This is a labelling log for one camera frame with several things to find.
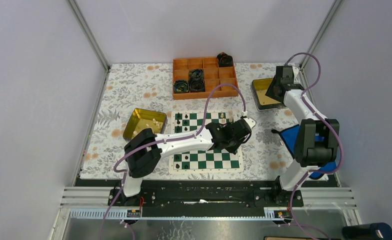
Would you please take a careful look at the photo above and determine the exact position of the cream chess piece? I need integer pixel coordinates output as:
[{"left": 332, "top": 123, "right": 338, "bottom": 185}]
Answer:
[{"left": 228, "top": 112, "right": 233, "bottom": 123}]

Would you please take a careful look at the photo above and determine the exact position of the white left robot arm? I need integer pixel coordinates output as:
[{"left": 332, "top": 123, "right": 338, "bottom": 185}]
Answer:
[{"left": 114, "top": 117, "right": 256, "bottom": 206}]

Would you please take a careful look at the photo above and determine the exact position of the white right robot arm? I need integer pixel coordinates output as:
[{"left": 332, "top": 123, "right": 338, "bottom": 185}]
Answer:
[{"left": 266, "top": 65, "right": 340, "bottom": 206}]

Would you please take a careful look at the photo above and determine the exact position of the green white chess board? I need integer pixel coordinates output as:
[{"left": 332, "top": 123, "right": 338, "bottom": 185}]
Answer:
[{"left": 168, "top": 110, "right": 244, "bottom": 174}]

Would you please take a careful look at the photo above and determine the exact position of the floral table mat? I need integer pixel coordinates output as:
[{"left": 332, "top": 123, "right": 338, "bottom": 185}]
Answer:
[{"left": 80, "top": 63, "right": 297, "bottom": 180}]

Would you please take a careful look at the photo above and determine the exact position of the right gold tin box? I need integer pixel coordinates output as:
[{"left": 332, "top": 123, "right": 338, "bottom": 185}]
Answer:
[{"left": 251, "top": 78, "right": 285, "bottom": 112}]

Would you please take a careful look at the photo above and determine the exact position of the gold tin box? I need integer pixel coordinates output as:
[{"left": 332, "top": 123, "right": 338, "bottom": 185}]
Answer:
[
  {"left": 251, "top": 78, "right": 285, "bottom": 112},
  {"left": 123, "top": 108, "right": 167, "bottom": 141}
]

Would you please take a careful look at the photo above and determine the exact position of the blue cloth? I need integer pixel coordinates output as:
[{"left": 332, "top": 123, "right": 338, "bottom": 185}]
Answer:
[{"left": 271, "top": 121, "right": 338, "bottom": 180}]

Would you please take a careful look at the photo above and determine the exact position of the rolled dark tie top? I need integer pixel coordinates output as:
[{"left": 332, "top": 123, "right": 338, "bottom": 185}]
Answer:
[{"left": 217, "top": 52, "right": 234, "bottom": 68}]

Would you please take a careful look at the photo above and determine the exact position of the rolled dark tie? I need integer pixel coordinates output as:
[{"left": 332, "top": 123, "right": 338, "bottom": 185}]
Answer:
[
  {"left": 217, "top": 52, "right": 234, "bottom": 68},
  {"left": 173, "top": 79, "right": 190, "bottom": 94},
  {"left": 188, "top": 68, "right": 205, "bottom": 93}
]

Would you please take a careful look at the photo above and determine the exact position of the rolled dark tie middle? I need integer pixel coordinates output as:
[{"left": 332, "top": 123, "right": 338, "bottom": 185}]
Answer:
[{"left": 188, "top": 68, "right": 205, "bottom": 93}]

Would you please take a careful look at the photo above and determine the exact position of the orange wooden compartment tray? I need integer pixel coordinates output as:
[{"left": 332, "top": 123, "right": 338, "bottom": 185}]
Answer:
[{"left": 172, "top": 56, "right": 239, "bottom": 100}]

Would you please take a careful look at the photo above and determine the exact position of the rolled dark tie left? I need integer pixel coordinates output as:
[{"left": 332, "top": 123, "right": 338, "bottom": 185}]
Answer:
[{"left": 173, "top": 79, "right": 190, "bottom": 94}]

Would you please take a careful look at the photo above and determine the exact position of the left gold tin box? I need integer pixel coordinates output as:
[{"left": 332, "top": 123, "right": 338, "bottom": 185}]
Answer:
[{"left": 123, "top": 108, "right": 167, "bottom": 141}]

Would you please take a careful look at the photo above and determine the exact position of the dark cylinder bottle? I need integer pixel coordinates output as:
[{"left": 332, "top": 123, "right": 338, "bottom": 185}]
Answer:
[{"left": 342, "top": 222, "right": 392, "bottom": 240}]

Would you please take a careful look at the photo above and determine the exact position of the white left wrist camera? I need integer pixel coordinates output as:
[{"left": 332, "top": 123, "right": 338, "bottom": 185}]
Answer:
[{"left": 240, "top": 115, "right": 256, "bottom": 129}]

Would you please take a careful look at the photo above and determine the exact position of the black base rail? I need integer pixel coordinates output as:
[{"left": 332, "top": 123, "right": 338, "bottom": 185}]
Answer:
[{"left": 107, "top": 180, "right": 304, "bottom": 218}]

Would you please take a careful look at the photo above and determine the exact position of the aluminium frame rail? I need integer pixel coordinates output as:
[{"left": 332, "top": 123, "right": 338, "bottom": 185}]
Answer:
[{"left": 293, "top": 187, "right": 357, "bottom": 210}]

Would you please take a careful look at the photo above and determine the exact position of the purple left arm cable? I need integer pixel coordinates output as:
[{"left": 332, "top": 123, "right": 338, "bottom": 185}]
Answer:
[{"left": 98, "top": 83, "right": 248, "bottom": 240}]

